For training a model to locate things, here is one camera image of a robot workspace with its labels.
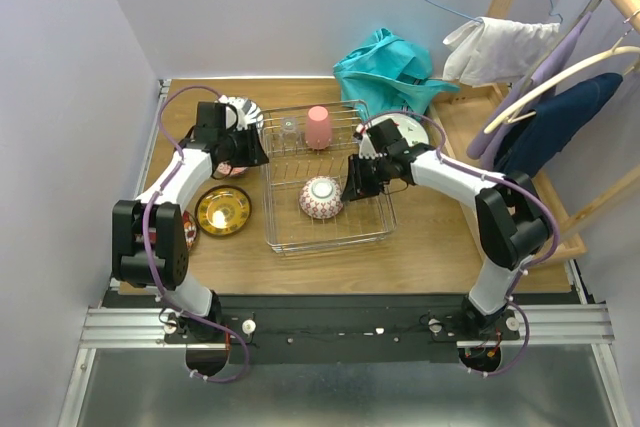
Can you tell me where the cream plastic hanger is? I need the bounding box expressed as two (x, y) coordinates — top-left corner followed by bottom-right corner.
(483, 46), (640, 134)

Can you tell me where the grey metal hanger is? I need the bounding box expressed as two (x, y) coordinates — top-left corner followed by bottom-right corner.
(575, 0), (603, 24)

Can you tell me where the white blue striped plate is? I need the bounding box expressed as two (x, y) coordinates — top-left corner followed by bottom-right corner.
(218, 95), (264, 131)

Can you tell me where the red white patterned bowl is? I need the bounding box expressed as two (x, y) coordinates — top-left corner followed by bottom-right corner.
(298, 176), (343, 220)

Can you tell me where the white watermelon plate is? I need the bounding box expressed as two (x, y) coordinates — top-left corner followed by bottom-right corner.
(370, 113), (429, 147)

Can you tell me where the pink plastic cup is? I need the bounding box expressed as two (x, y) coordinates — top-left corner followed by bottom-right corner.
(305, 105), (332, 150)

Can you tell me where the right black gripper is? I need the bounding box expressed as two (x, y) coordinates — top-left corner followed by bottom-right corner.
(340, 152), (391, 201)

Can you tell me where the navy garment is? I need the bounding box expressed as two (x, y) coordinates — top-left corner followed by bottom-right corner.
(493, 72), (623, 177)

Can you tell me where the gold black plate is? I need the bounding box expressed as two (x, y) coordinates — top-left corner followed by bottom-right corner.
(194, 185), (252, 237)

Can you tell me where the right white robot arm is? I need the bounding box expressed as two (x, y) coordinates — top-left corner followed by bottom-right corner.
(341, 113), (552, 339)

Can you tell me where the teal cloth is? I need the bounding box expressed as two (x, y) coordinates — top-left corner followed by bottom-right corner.
(333, 28), (460, 120)

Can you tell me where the wooden clothes rack frame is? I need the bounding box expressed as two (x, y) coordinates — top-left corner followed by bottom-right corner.
(429, 0), (640, 263)

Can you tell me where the wire dish rack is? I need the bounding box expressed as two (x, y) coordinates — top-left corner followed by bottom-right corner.
(261, 100), (396, 254)

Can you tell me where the red floral bowl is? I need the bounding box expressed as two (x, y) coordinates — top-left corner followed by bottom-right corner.
(182, 211), (199, 251)

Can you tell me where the white garment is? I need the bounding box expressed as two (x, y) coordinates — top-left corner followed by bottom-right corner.
(442, 17), (560, 87)

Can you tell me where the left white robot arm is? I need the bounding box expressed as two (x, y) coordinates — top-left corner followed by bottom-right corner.
(112, 96), (269, 342)

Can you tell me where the purple garment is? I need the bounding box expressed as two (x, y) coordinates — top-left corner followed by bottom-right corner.
(465, 14), (591, 161)

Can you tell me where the clear glass cup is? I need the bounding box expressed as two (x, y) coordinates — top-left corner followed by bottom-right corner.
(279, 117), (300, 149)

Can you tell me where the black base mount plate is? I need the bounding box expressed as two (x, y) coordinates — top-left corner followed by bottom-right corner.
(81, 295), (610, 365)

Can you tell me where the blue patterned bowl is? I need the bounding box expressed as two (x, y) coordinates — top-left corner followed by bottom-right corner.
(214, 163), (248, 179)

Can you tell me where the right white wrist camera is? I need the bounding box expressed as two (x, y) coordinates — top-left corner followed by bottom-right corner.
(354, 129), (380, 160)

